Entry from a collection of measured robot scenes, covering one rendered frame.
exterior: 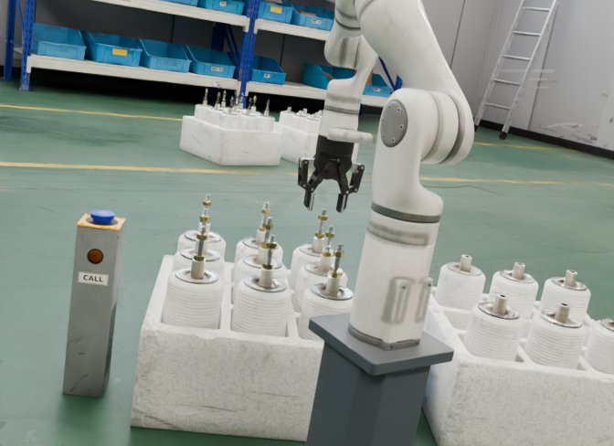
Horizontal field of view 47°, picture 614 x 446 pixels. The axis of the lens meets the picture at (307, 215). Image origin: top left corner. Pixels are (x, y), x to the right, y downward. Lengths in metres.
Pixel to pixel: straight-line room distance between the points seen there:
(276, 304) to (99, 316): 0.31
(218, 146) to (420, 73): 2.68
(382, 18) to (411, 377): 0.48
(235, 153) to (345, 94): 2.28
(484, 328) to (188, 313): 0.52
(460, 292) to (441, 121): 0.70
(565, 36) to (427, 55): 7.66
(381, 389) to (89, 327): 0.57
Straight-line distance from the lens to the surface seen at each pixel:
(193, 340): 1.18
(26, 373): 1.42
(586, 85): 8.35
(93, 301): 1.27
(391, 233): 0.89
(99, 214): 1.24
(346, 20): 1.30
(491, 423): 1.34
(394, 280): 0.90
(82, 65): 5.67
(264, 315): 1.20
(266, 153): 3.74
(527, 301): 1.57
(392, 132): 0.88
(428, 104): 0.87
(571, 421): 1.39
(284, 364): 1.20
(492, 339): 1.31
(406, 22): 0.98
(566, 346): 1.36
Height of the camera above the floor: 0.66
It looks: 14 degrees down
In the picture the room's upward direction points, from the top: 10 degrees clockwise
